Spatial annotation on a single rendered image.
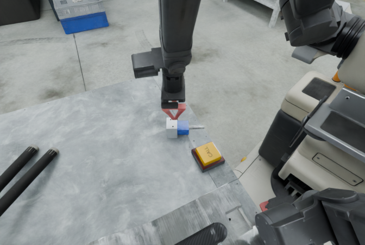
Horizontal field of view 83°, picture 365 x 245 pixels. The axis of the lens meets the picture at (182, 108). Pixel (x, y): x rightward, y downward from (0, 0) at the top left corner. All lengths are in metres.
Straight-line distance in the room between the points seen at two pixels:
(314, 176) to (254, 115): 1.26
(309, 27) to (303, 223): 0.30
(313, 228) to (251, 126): 1.52
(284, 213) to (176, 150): 0.41
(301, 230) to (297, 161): 0.41
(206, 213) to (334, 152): 0.41
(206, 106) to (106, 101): 1.22
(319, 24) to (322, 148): 0.41
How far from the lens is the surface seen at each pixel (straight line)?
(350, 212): 0.36
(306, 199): 0.43
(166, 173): 0.67
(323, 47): 0.58
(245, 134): 1.81
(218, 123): 1.83
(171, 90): 0.56
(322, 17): 0.42
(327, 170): 0.79
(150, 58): 0.49
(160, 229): 0.53
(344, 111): 0.60
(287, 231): 0.38
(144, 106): 0.84
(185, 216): 0.54
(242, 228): 0.57
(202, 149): 0.67
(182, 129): 0.70
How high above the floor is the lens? 1.40
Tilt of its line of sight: 47 degrees down
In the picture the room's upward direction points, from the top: straight up
